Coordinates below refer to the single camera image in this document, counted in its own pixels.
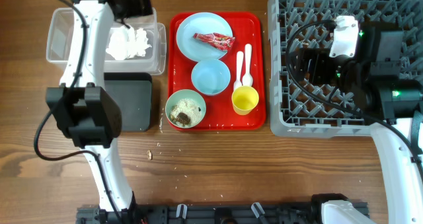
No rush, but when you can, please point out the yellow plastic cup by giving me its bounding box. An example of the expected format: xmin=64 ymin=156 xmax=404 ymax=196
xmin=231 ymin=86 xmax=259 ymax=116

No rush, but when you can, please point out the red snack wrapper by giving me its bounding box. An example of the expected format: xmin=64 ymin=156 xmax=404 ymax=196
xmin=193 ymin=32 xmax=235 ymax=51

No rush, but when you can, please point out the green bowl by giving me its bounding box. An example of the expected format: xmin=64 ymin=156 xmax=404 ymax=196
xmin=165 ymin=89 xmax=206 ymax=129

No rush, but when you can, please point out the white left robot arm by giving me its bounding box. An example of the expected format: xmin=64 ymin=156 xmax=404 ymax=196
xmin=34 ymin=0 xmax=153 ymax=223

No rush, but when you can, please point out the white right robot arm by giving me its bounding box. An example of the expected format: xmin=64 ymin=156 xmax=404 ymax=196
xmin=285 ymin=20 xmax=422 ymax=223

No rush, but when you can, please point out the grey dishwasher rack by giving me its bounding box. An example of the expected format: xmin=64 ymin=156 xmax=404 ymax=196
xmin=267 ymin=0 xmax=422 ymax=138

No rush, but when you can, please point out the clear plastic waste bin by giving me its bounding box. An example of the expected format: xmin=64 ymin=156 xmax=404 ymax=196
xmin=46 ymin=8 xmax=167 ymax=75

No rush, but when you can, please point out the black food waste tray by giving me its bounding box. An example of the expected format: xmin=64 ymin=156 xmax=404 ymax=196
xmin=104 ymin=73 xmax=153 ymax=132

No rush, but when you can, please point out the crumpled white tissue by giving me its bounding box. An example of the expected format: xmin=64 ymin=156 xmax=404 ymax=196
xmin=106 ymin=26 xmax=152 ymax=61

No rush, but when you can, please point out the light blue plate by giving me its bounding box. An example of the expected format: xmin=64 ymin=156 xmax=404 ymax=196
xmin=176 ymin=13 xmax=235 ymax=62

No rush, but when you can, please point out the white plastic spoon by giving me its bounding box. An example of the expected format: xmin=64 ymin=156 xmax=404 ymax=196
xmin=242 ymin=44 xmax=253 ymax=87

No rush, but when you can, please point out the white plastic fork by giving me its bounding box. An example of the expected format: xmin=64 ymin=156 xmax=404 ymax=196
xmin=233 ymin=51 xmax=244 ymax=91

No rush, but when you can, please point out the red serving tray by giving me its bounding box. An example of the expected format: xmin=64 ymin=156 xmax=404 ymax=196
xmin=168 ymin=12 xmax=266 ymax=131

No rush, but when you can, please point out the light blue bowl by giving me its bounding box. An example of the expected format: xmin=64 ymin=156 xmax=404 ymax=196
xmin=191 ymin=59 xmax=231 ymax=96

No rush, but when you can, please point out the food crumb on table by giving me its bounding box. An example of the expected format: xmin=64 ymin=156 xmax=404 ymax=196
xmin=147 ymin=150 xmax=153 ymax=160

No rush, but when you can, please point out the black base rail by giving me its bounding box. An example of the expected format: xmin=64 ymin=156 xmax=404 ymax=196
xmin=75 ymin=201 xmax=369 ymax=224

